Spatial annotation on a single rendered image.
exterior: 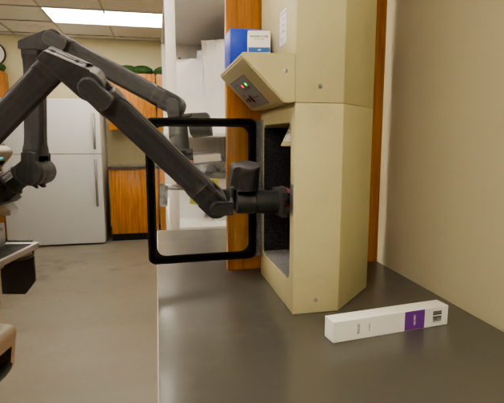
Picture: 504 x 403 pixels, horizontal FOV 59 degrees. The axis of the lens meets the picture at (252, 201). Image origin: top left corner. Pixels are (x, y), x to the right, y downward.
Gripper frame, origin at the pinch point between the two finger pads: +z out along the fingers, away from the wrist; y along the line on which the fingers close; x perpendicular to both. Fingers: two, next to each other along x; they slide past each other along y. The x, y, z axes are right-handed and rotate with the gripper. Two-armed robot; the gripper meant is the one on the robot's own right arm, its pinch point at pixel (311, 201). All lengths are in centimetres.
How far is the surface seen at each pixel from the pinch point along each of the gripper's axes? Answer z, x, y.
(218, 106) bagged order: -9, -32, 114
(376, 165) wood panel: 29.0, -8.7, 23.0
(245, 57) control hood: -20.7, -31.6, -14.6
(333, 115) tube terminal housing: -1.0, -20.7, -14.3
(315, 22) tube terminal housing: -5.9, -39.5, -14.6
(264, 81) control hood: -16.4, -27.0, -14.1
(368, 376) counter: -3.4, 24.2, -41.9
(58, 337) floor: -105, 118, 202
